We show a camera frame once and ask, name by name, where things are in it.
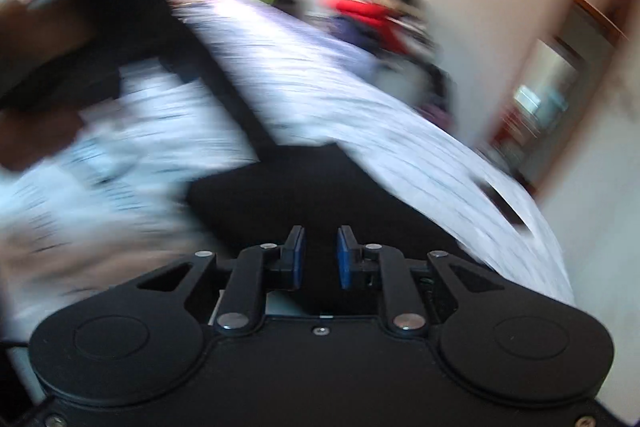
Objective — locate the white script-print bedsheet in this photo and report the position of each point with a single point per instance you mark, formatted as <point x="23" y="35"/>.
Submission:
<point x="108" y="208"/>

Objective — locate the black smartphone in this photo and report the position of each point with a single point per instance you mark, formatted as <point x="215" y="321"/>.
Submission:
<point x="500" y="203"/>

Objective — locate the wooden door frame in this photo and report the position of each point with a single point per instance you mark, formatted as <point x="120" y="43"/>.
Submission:
<point x="553" y="93"/>

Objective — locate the black pants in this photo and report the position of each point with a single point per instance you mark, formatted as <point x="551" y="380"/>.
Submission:
<point x="319" y="188"/>

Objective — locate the pile of clothes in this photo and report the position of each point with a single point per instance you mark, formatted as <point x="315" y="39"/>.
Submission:
<point x="396" y="33"/>

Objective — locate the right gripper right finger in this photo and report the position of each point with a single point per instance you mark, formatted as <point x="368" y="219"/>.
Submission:
<point x="383" y="271"/>

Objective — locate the lavender striped blanket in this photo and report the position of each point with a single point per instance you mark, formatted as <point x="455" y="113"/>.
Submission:
<point x="356" y="61"/>

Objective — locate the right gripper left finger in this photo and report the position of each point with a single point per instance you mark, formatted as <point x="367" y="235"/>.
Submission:
<point x="256" y="271"/>

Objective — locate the red puffer jacket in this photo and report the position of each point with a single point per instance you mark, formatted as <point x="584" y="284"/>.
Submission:
<point x="365" y="24"/>

